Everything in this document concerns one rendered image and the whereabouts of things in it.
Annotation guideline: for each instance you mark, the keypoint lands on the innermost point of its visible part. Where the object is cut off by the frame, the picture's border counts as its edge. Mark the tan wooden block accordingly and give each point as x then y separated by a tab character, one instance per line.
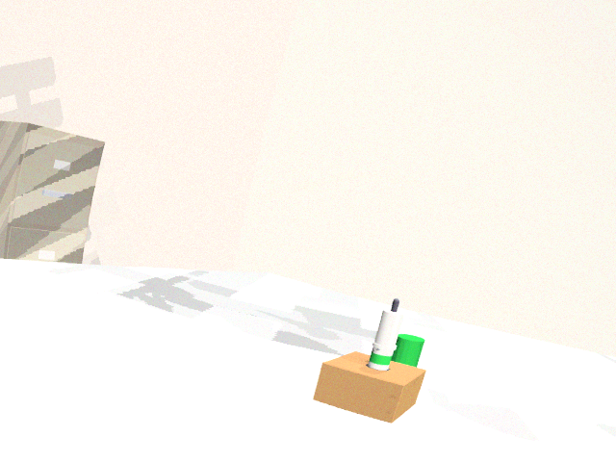
348	383

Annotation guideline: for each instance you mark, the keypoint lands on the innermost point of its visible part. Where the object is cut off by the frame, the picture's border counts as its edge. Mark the green marker cap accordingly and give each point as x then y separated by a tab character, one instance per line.
409	348

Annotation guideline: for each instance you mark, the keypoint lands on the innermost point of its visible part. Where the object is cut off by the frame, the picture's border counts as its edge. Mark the white marker with green band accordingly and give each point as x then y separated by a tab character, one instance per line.
385	339

